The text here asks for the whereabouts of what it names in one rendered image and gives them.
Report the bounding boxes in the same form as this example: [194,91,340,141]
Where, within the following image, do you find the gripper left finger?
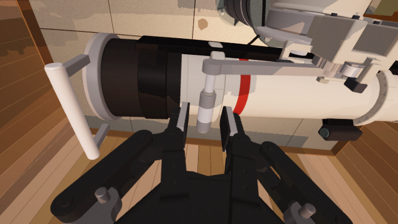
[51,102,191,224]

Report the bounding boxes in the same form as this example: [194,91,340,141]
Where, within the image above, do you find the small black block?
[344,77,368,94]

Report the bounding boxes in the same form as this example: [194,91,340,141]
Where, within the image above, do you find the dark round counterweight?
[216,0,266,29]

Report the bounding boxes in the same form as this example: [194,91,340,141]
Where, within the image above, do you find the grey graduated ring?
[354,71,390,126]

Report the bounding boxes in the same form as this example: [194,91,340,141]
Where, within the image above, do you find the white and black telescope tube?
[82,32,398,127]

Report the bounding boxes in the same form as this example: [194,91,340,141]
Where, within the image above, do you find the grey clamp lever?
[196,51,358,135]

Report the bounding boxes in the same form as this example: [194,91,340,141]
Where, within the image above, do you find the black slow-motion knob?
[318,119,363,142]

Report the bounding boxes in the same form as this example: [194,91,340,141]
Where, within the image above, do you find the white grip bar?
[44,53,110,161]

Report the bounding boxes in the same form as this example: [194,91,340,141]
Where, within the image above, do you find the black rail bar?
[136,35,315,62]

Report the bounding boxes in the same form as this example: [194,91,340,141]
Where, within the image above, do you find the brown wooden furniture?
[363,0,398,23]

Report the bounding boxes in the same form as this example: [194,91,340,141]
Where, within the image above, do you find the beige and grey telescope mount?
[254,0,398,85]

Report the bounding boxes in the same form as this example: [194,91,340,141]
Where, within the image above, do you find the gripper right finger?
[219,106,354,224]

